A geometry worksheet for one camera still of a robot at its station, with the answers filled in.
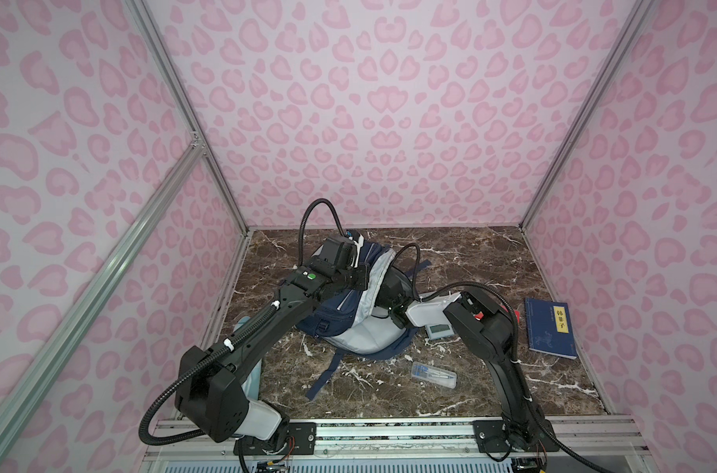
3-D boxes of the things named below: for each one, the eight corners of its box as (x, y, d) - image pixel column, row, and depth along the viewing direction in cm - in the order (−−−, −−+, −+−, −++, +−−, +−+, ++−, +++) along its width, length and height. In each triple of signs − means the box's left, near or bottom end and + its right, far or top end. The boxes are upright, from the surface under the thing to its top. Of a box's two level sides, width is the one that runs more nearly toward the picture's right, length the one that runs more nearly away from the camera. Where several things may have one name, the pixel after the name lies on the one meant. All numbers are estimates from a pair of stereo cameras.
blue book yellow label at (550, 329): (529, 350, 90) (531, 347, 88) (523, 298, 101) (526, 295, 100) (574, 360, 88) (578, 358, 86) (564, 306, 99) (567, 303, 98)
